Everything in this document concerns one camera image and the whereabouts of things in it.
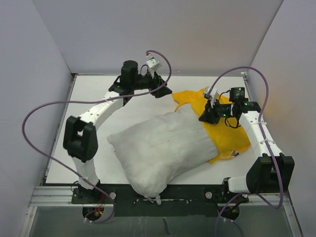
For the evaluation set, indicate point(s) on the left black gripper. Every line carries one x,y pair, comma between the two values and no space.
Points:
156,82

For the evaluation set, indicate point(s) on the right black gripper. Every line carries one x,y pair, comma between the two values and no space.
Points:
209,118

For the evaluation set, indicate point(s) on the white pillow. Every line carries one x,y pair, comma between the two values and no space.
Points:
153,152

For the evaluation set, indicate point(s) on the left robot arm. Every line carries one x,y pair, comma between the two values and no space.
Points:
80,137

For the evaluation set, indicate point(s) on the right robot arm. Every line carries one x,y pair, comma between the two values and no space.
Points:
272,169

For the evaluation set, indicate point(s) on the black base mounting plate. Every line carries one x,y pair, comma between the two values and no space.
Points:
160,197

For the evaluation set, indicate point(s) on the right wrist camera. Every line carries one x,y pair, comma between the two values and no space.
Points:
210,94

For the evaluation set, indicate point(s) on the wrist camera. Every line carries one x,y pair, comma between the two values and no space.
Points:
210,94
152,63

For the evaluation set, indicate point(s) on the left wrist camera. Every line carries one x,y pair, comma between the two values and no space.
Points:
152,63

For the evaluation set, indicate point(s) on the aluminium frame rail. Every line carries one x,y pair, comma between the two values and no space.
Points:
56,216

